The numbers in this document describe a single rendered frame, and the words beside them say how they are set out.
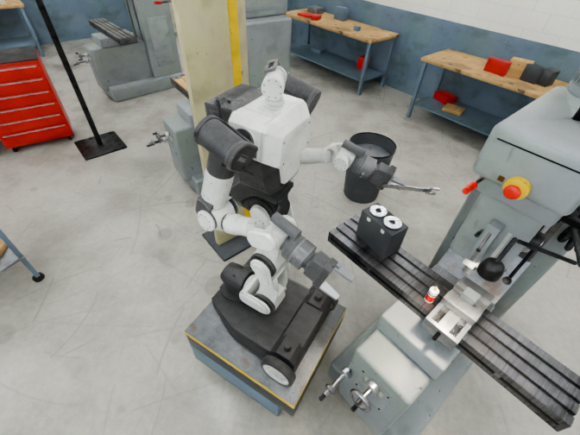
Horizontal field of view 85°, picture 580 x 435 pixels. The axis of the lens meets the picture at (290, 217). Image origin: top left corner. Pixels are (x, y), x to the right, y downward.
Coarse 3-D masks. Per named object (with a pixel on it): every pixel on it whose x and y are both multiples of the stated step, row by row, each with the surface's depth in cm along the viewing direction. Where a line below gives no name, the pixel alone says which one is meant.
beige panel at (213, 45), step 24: (192, 0) 164; (216, 0) 172; (240, 0) 180; (192, 24) 171; (216, 24) 179; (240, 24) 188; (192, 48) 178; (216, 48) 187; (240, 48) 196; (192, 72) 186; (216, 72) 195; (240, 72) 205; (192, 96) 194; (216, 240) 290; (240, 240) 296
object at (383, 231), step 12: (372, 216) 164; (384, 216) 163; (360, 228) 174; (372, 228) 165; (384, 228) 158; (396, 228) 156; (372, 240) 169; (384, 240) 160; (396, 240) 161; (384, 252) 164
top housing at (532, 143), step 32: (544, 96) 97; (512, 128) 81; (544, 128) 81; (576, 128) 82; (480, 160) 89; (512, 160) 82; (544, 160) 77; (576, 160) 73; (544, 192) 80; (576, 192) 75
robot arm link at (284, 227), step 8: (272, 216) 92; (280, 216) 92; (288, 216) 98; (272, 224) 95; (280, 224) 91; (288, 224) 91; (280, 232) 93; (288, 232) 91; (296, 232) 90; (280, 240) 92; (288, 240) 92; (296, 240) 91; (280, 248) 94; (288, 248) 91; (288, 256) 92
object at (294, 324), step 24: (240, 288) 180; (288, 288) 198; (240, 312) 184; (288, 312) 186; (312, 312) 184; (240, 336) 179; (264, 336) 175; (288, 336) 173; (312, 336) 177; (288, 360) 162
